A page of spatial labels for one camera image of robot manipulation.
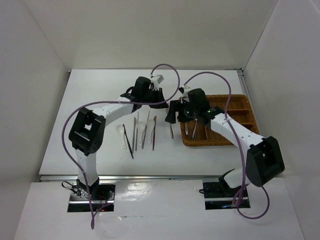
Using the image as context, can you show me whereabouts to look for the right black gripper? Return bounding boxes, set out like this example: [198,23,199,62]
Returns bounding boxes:
[164,99,199,124]

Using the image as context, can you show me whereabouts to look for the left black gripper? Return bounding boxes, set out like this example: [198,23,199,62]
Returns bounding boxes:
[141,87,168,109]

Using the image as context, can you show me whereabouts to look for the white ceramic spoon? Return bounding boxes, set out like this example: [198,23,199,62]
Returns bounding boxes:
[146,119,155,144]
[137,121,146,146]
[116,125,127,149]

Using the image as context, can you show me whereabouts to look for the small silver fork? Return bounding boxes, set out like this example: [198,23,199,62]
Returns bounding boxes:
[184,122,189,136]

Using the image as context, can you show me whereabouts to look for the silver knife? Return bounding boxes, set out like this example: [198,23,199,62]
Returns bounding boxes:
[132,117,137,153]

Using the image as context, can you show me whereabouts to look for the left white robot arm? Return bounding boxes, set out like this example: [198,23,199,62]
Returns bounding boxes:
[68,75,169,200]

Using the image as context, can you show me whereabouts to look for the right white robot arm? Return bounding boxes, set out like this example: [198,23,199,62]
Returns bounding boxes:
[165,88,285,196]

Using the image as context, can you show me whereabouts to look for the silver chopstick left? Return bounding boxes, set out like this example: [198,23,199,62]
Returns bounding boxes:
[135,112,139,151]

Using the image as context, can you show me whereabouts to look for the silver chopstick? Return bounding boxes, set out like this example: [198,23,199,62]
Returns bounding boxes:
[135,112,139,151]
[141,110,151,149]

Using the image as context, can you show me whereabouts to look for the silver chopstick right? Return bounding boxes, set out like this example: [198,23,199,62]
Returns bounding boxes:
[141,110,151,149]

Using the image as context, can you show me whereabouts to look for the wicker divided tray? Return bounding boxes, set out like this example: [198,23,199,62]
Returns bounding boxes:
[180,94,260,147]

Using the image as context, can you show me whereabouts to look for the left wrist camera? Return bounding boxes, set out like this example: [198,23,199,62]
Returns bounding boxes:
[150,74,164,84]

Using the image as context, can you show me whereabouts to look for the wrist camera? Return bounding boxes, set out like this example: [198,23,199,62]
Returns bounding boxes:
[178,85,192,97]
[150,74,164,84]

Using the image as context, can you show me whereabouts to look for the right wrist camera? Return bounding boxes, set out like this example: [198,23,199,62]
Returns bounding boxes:
[178,85,192,97]

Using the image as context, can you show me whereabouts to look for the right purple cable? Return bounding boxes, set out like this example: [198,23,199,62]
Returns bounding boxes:
[183,71,271,220]

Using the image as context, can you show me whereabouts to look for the purple cable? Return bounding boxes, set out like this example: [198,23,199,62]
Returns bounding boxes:
[61,63,181,230]
[183,71,271,220]

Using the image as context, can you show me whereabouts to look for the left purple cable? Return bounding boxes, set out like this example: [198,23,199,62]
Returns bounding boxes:
[61,63,181,230]

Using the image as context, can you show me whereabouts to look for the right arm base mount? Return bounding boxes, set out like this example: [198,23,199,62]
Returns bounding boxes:
[198,182,241,210]

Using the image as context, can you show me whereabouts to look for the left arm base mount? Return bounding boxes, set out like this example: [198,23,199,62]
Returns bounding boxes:
[61,181,116,213]

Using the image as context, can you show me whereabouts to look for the aluminium table rail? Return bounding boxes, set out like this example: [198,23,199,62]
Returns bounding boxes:
[39,175,220,182]

